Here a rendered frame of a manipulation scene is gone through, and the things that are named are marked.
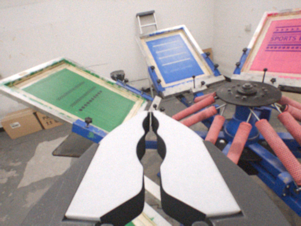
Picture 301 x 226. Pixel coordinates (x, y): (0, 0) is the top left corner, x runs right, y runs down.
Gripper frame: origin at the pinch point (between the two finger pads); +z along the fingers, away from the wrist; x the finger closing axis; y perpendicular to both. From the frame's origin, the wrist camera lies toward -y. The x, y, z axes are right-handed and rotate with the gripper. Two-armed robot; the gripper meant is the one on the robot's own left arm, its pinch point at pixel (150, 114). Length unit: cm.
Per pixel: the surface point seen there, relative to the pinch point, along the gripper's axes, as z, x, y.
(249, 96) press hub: 64, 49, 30
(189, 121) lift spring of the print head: 69, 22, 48
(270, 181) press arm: 43, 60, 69
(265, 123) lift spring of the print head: 49, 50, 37
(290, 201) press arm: 34, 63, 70
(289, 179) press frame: 35, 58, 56
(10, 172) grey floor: 167, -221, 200
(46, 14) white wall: 347, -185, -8
